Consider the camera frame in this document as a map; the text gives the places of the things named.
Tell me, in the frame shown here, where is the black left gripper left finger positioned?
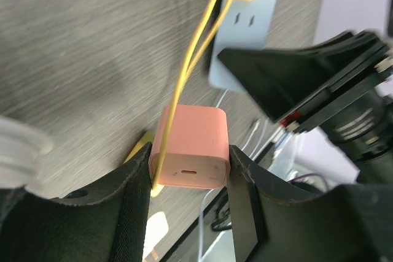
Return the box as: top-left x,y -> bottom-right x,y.
1,144 -> 152,261

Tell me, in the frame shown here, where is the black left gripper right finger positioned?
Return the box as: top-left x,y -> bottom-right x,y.
227,145 -> 392,261

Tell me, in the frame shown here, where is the pink plug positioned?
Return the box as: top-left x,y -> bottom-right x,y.
155,104 -> 230,190

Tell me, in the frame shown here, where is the blue power strip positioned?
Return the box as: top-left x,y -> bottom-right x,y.
208,0 -> 277,93

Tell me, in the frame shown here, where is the white wall adapter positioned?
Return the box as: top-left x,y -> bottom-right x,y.
142,212 -> 169,261

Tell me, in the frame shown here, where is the thin white blue cable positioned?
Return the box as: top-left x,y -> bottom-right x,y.
196,88 -> 271,262

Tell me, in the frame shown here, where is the yellow charging cable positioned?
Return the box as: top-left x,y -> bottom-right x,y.
150,0 -> 243,198

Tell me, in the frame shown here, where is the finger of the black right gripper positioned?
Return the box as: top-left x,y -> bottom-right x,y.
218,31 -> 389,121

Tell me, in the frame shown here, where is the yellow usb charger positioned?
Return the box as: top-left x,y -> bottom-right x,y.
124,131 -> 155,163

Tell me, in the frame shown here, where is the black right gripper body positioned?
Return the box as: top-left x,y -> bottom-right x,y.
279,53 -> 392,184

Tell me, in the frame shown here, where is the white power strip cord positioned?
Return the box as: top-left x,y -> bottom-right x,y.
0,114 -> 56,189

